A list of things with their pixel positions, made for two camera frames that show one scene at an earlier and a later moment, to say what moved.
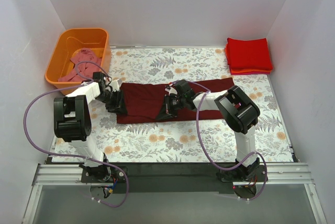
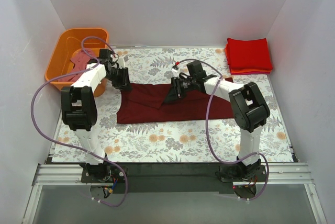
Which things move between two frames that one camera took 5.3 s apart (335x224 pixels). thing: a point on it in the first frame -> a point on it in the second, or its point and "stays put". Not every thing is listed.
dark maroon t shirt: x=144 y=101 stays put
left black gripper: x=116 y=102 -> x=121 y=80
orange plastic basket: x=97 y=40 stays put
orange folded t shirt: x=243 y=70 stays put
